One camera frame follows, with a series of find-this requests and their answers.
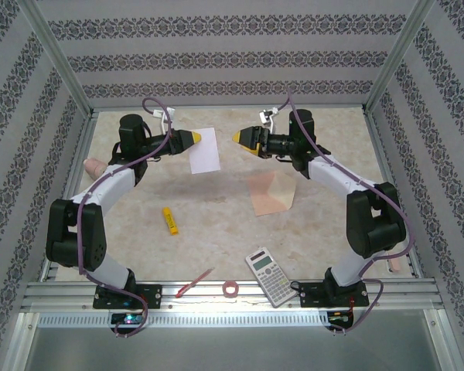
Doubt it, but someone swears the aluminium back frame rail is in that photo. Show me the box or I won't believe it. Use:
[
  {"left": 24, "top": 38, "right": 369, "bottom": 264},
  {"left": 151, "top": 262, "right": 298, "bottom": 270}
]
[{"left": 92, "top": 102, "right": 367, "bottom": 113}]

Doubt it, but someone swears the right aluminium corner post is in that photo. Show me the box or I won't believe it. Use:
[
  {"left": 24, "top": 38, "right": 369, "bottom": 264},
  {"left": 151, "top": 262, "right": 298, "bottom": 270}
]
[{"left": 362, "top": 0, "right": 437, "bottom": 114}]

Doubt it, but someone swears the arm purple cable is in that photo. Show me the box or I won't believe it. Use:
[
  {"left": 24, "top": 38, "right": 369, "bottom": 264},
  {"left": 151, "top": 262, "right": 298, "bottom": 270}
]
[
  {"left": 272, "top": 88, "right": 415, "bottom": 337},
  {"left": 77, "top": 97, "right": 175, "bottom": 339}
]

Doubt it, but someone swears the left aluminium corner post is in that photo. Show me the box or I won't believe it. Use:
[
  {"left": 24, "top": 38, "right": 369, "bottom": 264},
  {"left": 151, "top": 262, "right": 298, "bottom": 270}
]
[{"left": 17, "top": 0, "right": 97, "bottom": 117}]

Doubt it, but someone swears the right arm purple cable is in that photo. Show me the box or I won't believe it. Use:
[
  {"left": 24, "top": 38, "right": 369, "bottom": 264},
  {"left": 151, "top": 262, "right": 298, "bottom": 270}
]
[{"left": 272, "top": 88, "right": 415, "bottom": 337}]

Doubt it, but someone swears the pink pencil sharpener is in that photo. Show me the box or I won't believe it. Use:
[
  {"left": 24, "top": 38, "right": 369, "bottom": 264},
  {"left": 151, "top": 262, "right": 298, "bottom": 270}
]
[{"left": 83, "top": 157, "right": 110, "bottom": 175}]

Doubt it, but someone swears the red pen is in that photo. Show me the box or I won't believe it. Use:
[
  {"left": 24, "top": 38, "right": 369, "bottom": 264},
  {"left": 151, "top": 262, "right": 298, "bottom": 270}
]
[{"left": 175, "top": 266, "right": 216, "bottom": 298}]

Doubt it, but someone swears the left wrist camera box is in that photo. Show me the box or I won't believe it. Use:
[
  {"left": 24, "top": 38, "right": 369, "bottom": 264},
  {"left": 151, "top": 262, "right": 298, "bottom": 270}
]
[{"left": 153, "top": 107, "right": 177, "bottom": 132}]

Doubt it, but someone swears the yellow glue stick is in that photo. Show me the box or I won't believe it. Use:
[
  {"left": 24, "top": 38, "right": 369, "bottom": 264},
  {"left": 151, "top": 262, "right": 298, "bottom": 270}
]
[{"left": 162, "top": 207, "right": 180, "bottom": 236}]

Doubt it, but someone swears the slotted white cable duct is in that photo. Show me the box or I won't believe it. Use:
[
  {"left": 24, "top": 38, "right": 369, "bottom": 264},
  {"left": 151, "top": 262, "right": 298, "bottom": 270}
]
[{"left": 36, "top": 311, "right": 329, "bottom": 328}]

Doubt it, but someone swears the aluminium side rail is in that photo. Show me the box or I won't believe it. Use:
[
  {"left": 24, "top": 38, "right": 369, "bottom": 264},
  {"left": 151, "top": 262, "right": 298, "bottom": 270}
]
[
  {"left": 41, "top": 110, "right": 98, "bottom": 282},
  {"left": 363, "top": 110, "right": 425, "bottom": 278}
]

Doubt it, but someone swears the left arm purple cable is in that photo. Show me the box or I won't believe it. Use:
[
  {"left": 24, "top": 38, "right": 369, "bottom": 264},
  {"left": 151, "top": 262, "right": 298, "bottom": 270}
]
[{"left": 77, "top": 97, "right": 175, "bottom": 339}]

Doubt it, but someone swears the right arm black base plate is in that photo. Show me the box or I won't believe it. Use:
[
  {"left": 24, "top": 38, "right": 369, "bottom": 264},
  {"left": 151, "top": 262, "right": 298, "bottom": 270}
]
[{"left": 299, "top": 281, "right": 370, "bottom": 309}]

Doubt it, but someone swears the paper letter with red border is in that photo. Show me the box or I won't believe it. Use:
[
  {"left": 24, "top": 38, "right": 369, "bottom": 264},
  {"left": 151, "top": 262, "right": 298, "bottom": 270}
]
[{"left": 188, "top": 127, "right": 221, "bottom": 175}]

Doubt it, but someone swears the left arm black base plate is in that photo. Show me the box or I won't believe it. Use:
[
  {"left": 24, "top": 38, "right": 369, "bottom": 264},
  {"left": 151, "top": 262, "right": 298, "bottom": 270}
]
[{"left": 92, "top": 284, "right": 163, "bottom": 310}]

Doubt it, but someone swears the peach paper envelope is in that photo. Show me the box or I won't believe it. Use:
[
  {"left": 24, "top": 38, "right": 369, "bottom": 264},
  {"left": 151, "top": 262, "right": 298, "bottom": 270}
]
[{"left": 246, "top": 171, "right": 297, "bottom": 216}]

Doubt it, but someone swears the left aluminium side rail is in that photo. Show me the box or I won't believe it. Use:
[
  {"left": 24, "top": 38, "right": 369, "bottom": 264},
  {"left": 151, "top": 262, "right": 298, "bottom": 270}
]
[{"left": 41, "top": 110, "right": 98, "bottom": 282}]

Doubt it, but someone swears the aluminium frame rail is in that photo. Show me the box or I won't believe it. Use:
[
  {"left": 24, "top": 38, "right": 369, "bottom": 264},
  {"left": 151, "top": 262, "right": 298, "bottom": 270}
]
[
  {"left": 21, "top": 280, "right": 444, "bottom": 310},
  {"left": 92, "top": 102, "right": 367, "bottom": 113}
]

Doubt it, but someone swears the aluminium corner post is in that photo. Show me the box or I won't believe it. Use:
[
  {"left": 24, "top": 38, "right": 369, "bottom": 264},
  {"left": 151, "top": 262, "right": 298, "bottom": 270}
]
[
  {"left": 362, "top": 0, "right": 437, "bottom": 114},
  {"left": 17, "top": 0, "right": 97, "bottom": 117}
]

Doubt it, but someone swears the right aluminium side rail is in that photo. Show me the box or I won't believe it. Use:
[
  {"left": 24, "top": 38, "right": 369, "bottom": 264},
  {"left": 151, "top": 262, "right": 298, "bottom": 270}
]
[{"left": 363, "top": 110, "right": 425, "bottom": 278}]

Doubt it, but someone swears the grey metal lower panel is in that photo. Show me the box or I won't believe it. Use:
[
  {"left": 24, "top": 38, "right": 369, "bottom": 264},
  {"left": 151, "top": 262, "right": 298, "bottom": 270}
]
[{"left": 22, "top": 328, "right": 445, "bottom": 371}]

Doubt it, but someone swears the white scientific calculator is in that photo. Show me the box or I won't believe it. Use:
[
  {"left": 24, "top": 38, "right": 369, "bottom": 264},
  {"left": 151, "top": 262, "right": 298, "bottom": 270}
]
[{"left": 244, "top": 247, "right": 298, "bottom": 309}]

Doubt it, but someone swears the aluminium front frame rail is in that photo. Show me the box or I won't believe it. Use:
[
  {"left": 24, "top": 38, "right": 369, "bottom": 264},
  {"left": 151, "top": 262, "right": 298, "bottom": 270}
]
[{"left": 21, "top": 280, "right": 444, "bottom": 310}]

